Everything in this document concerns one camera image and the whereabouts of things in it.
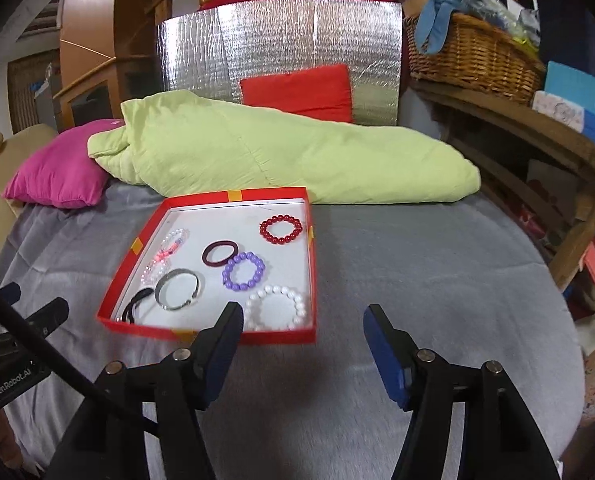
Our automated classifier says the blue cloth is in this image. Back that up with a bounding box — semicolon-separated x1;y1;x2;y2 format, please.
415;0;471;56

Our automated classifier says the light green blanket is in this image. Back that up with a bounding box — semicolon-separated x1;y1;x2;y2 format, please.
87;90;481;206

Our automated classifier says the dark red bangle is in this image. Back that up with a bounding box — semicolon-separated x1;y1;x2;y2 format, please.
202;240;239;268

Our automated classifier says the silver foil mat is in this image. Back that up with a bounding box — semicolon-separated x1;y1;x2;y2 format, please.
156;0;403;127

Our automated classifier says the magenta pillow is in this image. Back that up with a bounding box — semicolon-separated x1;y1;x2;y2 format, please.
2;119;124;209

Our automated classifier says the navy bag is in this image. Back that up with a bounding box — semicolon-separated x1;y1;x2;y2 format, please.
532;0;595;86

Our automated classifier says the wooden shelf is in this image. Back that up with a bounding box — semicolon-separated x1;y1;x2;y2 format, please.
410;80;595;291

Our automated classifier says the red bead bracelet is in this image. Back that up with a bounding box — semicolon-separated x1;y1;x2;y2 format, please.
258;214;304;248

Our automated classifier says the wicker basket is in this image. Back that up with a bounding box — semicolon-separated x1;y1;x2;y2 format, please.
405;12;547;107

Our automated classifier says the red jewelry box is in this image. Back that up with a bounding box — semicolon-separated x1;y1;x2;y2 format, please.
96;187;319;346

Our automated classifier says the black cable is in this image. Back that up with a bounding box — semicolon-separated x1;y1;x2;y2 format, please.
0;272;159;433

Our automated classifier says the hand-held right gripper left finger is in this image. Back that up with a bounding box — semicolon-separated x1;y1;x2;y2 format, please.
42;301;244;480

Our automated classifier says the blue cardboard box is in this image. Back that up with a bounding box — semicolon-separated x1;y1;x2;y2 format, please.
545;61;595;161

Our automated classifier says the purple bead bracelet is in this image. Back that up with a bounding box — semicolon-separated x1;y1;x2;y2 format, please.
222;251;267;293

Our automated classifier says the grey blanket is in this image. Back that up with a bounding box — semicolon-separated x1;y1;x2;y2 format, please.
0;180;585;480

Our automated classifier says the white patterned box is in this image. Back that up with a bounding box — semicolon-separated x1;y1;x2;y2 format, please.
531;90;587;133

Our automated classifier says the silver bangle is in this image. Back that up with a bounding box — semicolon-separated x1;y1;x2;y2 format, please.
154;268;200;312

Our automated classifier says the wooden cabinet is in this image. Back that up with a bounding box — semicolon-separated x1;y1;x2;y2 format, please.
52;0;218;131

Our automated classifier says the white bead bracelet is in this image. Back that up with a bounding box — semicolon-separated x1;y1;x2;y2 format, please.
246;285;308;332

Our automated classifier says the pink crystal bracelet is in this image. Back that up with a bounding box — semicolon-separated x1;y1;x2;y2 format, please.
141;228;188;286

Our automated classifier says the black cord necklace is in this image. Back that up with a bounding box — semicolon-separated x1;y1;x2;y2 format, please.
121;287;154;325

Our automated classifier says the person's left hand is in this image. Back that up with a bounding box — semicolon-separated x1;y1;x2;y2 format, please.
0;406;24;467

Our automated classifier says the red pillow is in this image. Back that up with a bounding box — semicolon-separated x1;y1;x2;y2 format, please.
240;64;354;124

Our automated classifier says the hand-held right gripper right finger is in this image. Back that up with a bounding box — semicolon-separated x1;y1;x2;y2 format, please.
363;303;563;480

